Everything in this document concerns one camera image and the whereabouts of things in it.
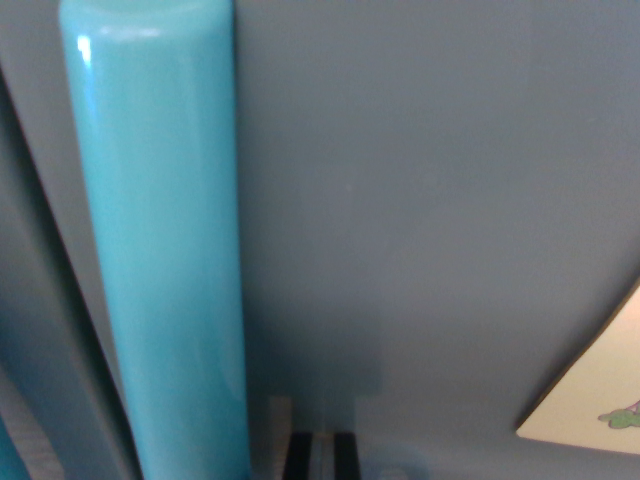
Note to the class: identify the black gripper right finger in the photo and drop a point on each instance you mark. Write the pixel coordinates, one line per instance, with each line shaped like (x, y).
(347, 460)

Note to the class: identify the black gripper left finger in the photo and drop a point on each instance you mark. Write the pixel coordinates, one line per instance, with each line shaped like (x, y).
(300, 460)

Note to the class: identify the grey fridge door with logo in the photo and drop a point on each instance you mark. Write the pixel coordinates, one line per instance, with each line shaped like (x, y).
(400, 200)

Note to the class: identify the cream shopping list card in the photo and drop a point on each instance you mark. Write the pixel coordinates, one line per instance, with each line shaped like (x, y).
(600, 390)

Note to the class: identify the grey fridge door with display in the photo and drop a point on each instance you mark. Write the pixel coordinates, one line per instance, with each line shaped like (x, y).
(30, 300)

